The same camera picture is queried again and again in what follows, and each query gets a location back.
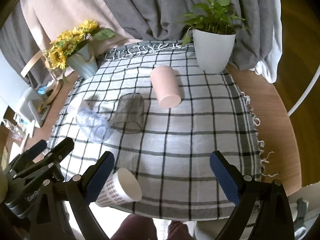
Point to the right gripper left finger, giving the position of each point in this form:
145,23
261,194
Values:
49,220

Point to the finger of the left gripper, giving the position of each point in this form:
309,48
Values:
58,153
33,152

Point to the pink curtain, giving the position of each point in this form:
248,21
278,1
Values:
47,19

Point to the grey curtain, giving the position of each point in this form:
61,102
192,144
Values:
258,47

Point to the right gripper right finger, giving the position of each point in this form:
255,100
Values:
274,218

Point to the white pot green plant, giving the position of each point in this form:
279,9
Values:
212,26

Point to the wooden desk lamp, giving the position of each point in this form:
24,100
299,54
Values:
53,79

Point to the checked paper cup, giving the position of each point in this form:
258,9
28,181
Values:
120,188

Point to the grey checked tablecloth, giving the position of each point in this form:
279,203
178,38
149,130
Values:
170,157

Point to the pink cylindrical cup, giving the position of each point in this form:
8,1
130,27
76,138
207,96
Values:
165,86

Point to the smoky grey square glass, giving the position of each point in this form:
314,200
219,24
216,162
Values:
129,117

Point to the white floor lamp pole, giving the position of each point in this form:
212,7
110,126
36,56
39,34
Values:
306,92

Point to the white mini projector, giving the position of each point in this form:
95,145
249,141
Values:
28,105

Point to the sunflower bouquet blue vase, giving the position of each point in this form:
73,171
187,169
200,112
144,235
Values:
72,49

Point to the clear bluish plastic cup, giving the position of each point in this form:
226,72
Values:
93,125

